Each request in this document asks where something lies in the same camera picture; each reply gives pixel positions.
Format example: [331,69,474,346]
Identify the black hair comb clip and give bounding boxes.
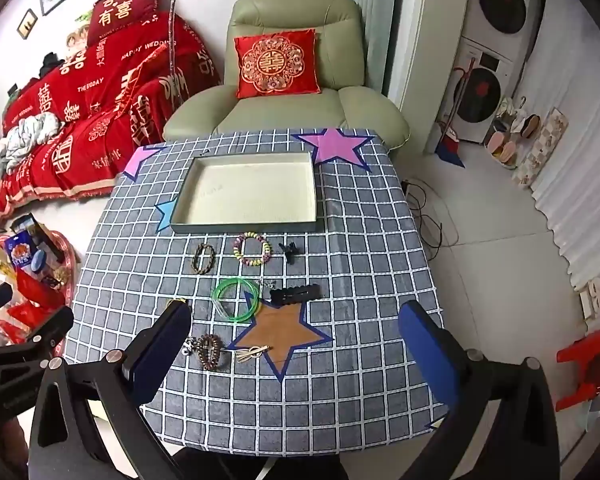
[269,284,322,305]

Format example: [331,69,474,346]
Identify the slipper rack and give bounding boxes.
[490,97,543,141]

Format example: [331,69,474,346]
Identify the green plastic bangles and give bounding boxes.
[211,279,261,323]

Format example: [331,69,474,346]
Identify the beige patterned board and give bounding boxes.
[511,107,570,188]

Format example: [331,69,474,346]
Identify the small black picture frame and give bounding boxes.
[17,8,37,39]

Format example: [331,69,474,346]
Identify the red embroidered cushion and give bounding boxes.
[233,29,323,99]

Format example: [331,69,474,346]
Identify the white dryer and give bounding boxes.
[460,0,551,63]

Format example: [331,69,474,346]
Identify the blue snack packet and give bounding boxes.
[2,232,46,273]

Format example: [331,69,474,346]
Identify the colourful bead bracelet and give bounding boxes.
[233,231,272,267]

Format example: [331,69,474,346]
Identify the shallow grey cardboard tray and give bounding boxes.
[170,150,325,235]

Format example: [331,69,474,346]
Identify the black claw hair clip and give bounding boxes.
[278,241,301,267]

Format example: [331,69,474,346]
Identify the dark cloth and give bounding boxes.
[35,51,63,78]

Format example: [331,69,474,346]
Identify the white curtain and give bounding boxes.
[520,35,600,296]

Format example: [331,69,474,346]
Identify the red broom with dustpan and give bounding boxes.
[435,57,476,168]

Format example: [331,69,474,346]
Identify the brown bead bracelet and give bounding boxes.
[193,243,217,275]

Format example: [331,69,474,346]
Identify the red plastic bag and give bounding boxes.
[7,277,76,323]

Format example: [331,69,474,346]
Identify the pink slippers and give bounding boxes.
[486,132,518,168]

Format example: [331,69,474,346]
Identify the red covered sofa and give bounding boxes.
[0,12,221,226]

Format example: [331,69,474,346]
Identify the dark bead charm bracelet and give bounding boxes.
[182,335,228,372]

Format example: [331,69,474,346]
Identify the grey crumpled clothes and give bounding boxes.
[0,112,63,181]

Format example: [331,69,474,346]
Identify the gooseneck phone holder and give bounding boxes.
[167,0,196,111]

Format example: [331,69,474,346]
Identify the white washing machine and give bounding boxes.
[447,37,518,145]

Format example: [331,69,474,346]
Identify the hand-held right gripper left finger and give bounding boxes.
[27,301,194,480]

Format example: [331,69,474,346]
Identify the beige hair pins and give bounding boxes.
[235,344,272,363]

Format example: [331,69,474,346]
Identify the black floor cables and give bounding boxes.
[402,177,461,251]

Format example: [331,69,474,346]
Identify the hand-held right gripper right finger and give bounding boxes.
[398,301,562,480]

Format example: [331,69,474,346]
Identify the grey checked star tablecloth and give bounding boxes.
[62,127,446,453]

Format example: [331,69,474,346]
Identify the pale green armchair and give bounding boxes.
[162,0,411,153]

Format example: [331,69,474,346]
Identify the red plastic stool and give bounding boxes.
[555,322,600,413]

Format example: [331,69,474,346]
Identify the red printed pillow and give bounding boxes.
[86,0,170,46]

